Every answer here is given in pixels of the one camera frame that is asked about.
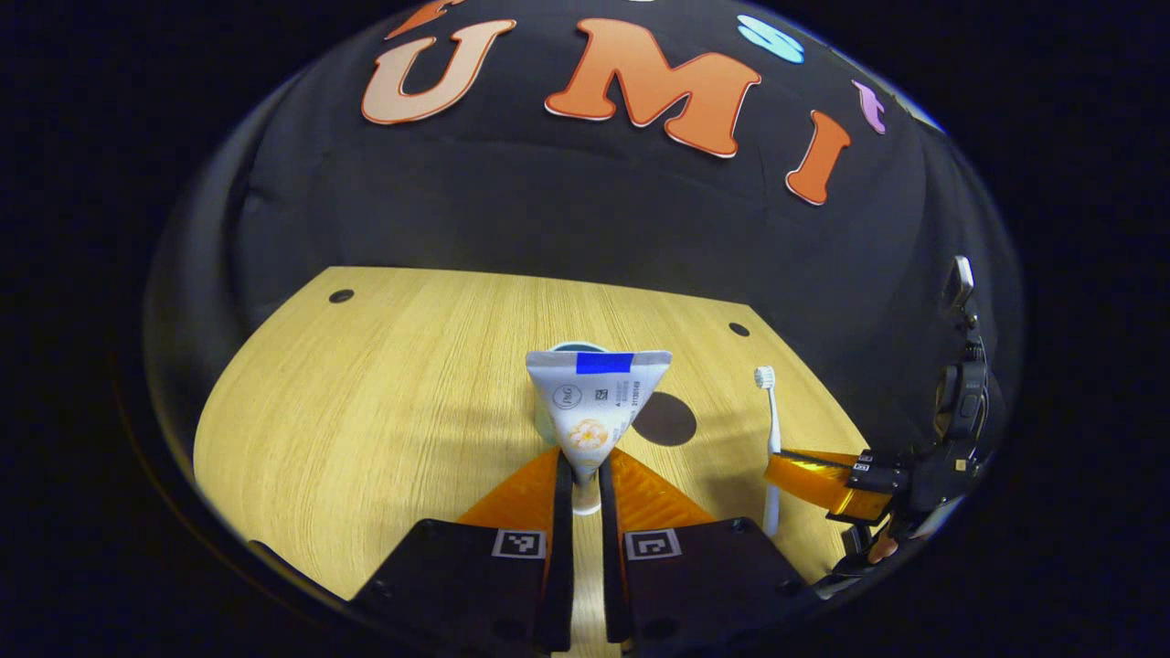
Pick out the white toothpaste tube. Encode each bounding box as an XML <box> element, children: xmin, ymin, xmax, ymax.
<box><xmin>526</xmin><ymin>350</ymin><xmax>674</xmax><ymax>517</ymax></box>

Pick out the dark round coaster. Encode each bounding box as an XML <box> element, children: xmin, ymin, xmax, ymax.
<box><xmin>633</xmin><ymin>391</ymin><xmax>698</xmax><ymax>448</ymax></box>

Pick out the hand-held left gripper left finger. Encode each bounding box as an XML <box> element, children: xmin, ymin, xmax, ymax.
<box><xmin>352</xmin><ymin>446</ymin><xmax>575</xmax><ymax>657</ymax></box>

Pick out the white toothbrush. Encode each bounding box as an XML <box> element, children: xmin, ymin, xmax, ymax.
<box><xmin>753</xmin><ymin>366</ymin><xmax>784</xmax><ymax>537</ymax></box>

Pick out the blue-grey cup with wooden handle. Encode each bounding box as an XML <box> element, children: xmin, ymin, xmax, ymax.
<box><xmin>533</xmin><ymin>341</ymin><xmax>632</xmax><ymax>449</ymax></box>

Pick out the black backdrop cloth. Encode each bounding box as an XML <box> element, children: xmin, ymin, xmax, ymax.
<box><xmin>142</xmin><ymin>0</ymin><xmax>1025</xmax><ymax>458</ymax></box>

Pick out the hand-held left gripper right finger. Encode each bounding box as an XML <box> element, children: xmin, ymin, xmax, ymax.
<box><xmin>599</xmin><ymin>448</ymin><xmax>810</xmax><ymax>657</ymax></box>

